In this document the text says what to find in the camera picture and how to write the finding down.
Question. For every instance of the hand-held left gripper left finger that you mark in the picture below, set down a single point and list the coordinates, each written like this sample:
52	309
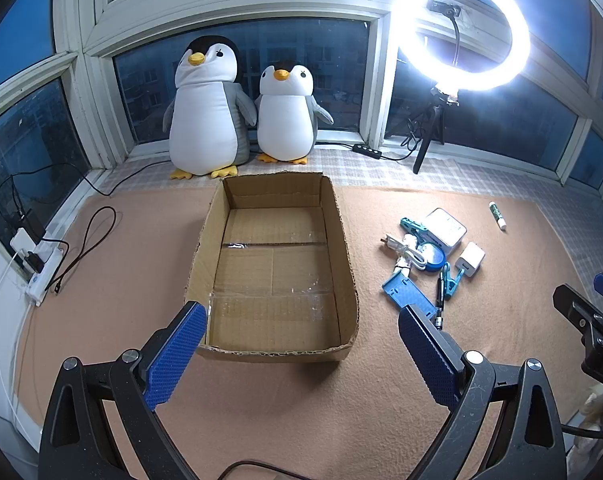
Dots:
176	355

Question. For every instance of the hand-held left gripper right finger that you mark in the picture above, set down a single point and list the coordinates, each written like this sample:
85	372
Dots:
429	355

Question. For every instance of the black pen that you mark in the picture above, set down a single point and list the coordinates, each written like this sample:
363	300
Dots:
439	300

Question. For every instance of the blue plastic clip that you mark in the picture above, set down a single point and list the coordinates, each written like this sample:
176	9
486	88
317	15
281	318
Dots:
449	282

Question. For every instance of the white cube charger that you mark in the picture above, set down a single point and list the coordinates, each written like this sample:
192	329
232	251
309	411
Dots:
469	260

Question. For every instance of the white patterned pen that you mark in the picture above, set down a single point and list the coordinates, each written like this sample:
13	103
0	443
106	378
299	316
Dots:
496	216

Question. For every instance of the white rectangular tin box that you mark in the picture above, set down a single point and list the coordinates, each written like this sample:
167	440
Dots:
446	230

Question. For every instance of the cardboard box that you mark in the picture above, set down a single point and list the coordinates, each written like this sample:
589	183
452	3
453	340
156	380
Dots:
271	270

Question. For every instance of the pale fuzzy cloth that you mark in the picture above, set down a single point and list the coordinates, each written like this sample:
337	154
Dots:
594	405

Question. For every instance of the peach felt mat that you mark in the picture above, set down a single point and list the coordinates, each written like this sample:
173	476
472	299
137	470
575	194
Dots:
131	310

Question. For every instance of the blue plastic case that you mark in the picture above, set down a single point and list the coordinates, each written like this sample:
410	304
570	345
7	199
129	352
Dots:
406	292

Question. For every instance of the white power strip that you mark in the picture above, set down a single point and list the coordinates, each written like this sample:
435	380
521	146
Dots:
44	280

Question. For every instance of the small black plug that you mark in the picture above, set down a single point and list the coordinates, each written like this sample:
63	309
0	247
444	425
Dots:
33	261

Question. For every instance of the white plug adapter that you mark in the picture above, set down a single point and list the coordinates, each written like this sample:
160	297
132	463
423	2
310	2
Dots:
20	242

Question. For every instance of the black charger brick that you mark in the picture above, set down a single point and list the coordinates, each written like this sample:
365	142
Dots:
32	224

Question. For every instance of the black tripod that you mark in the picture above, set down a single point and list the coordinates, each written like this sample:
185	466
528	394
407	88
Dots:
426	135

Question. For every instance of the large penguin plush toy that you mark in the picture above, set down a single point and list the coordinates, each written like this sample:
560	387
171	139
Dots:
206	110

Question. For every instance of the small penguin plush toy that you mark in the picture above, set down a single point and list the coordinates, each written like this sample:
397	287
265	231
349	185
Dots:
281	120

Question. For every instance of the black phone holder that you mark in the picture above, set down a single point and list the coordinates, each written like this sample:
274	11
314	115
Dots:
444	7

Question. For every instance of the white window frame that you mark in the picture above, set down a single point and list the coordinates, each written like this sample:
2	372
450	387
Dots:
86	35

